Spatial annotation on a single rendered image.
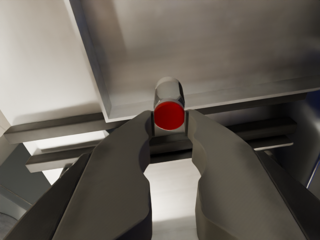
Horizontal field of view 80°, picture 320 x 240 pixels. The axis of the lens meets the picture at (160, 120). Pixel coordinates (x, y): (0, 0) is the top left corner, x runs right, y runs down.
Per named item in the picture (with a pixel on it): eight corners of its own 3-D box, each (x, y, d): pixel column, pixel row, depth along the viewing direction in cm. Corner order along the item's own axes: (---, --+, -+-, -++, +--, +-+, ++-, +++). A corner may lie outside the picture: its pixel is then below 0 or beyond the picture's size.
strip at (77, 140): (129, 121, 28) (126, 148, 23) (134, 137, 29) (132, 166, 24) (33, 136, 28) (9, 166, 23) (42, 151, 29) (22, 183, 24)
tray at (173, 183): (278, 128, 30) (293, 142, 27) (255, 219, 44) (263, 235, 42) (66, 160, 31) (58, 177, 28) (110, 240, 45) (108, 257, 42)
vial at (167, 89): (182, 75, 15) (186, 99, 12) (181, 100, 17) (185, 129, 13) (155, 75, 15) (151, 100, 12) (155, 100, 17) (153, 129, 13)
